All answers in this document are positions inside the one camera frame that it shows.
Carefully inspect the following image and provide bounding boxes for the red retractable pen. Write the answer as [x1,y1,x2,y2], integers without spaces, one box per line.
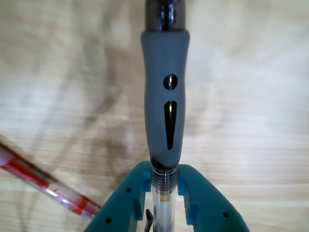
[0,140,102,220]

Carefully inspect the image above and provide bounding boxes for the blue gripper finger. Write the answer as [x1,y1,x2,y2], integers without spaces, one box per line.
[83,161,153,232]
[177,163,251,232]

